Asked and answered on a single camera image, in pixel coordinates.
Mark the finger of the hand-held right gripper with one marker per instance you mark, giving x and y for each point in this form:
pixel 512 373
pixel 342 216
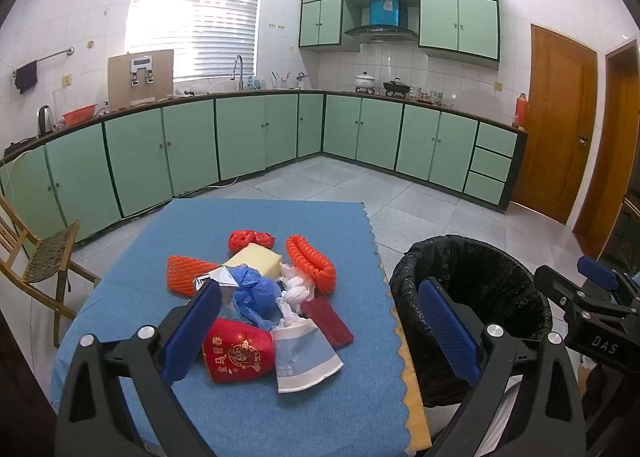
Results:
pixel 597 272
pixel 555 284

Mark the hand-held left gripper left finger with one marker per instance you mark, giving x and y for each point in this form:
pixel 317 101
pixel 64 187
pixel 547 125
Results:
pixel 192 332

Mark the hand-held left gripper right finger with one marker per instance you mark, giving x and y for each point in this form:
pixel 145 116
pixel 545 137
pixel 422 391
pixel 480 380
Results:
pixel 447 332

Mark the red paper cup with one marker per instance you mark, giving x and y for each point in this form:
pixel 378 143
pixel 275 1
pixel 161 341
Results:
pixel 240 352

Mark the small white carton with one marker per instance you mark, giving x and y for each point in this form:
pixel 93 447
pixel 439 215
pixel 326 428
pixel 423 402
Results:
pixel 220 277

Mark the bin with black bag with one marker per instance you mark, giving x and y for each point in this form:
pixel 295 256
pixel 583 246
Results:
pixel 480 277

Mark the blue plastic bag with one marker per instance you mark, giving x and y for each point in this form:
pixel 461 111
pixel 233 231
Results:
pixel 257 294

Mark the white tissue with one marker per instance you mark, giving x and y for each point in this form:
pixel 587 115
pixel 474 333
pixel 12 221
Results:
pixel 295 294

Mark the crushed blue white paper cup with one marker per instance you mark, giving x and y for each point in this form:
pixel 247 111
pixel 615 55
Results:
pixel 305 362

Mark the red scouring pad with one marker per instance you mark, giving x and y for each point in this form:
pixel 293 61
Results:
pixel 327 322

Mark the curled orange foam net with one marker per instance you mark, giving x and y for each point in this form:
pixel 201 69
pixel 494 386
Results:
pixel 305 257

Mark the blue table cloth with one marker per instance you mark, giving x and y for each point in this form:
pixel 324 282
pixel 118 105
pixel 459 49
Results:
pixel 150 287

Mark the yellow sponge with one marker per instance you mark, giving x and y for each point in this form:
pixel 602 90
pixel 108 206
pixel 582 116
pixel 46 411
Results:
pixel 257 259

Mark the red plastic bag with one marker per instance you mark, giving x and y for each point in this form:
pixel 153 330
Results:
pixel 240 239

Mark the wooden door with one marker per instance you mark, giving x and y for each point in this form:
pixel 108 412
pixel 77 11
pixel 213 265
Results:
pixel 615 152
pixel 555 127

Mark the wooden chair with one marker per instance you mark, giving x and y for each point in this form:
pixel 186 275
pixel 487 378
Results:
pixel 47 249

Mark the orange bottle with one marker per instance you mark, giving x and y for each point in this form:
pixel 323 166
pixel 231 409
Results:
pixel 521 112

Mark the green base cabinets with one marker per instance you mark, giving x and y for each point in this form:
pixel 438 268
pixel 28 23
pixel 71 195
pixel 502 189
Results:
pixel 190 147

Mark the glass jar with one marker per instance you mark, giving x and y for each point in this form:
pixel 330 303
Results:
pixel 436 97

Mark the red plastic basin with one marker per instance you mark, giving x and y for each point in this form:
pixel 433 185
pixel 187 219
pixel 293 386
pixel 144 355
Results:
pixel 79 116

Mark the black wok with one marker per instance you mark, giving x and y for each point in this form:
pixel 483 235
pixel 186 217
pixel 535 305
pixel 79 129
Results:
pixel 396 87

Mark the steel electric kettle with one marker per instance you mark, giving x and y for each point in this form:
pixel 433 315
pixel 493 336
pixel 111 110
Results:
pixel 45 121

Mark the brown cardboard box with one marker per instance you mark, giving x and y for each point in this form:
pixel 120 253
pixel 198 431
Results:
pixel 120 84

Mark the white cooking pot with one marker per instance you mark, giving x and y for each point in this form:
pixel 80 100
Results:
pixel 365 83

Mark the utensil holder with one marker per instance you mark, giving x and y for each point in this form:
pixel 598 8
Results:
pixel 281 82

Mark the metal faucet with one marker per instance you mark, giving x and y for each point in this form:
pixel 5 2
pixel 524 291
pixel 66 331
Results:
pixel 238 67

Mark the dark towel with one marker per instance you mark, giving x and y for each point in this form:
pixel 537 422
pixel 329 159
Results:
pixel 26 78

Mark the metal towel bar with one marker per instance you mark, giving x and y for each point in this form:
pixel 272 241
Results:
pixel 50 56

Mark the white window blind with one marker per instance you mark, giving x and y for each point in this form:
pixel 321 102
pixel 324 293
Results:
pixel 200 17

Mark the range hood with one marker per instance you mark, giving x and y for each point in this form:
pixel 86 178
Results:
pixel 385 14

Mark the green wall cabinets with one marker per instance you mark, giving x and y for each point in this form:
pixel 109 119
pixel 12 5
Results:
pixel 440 17

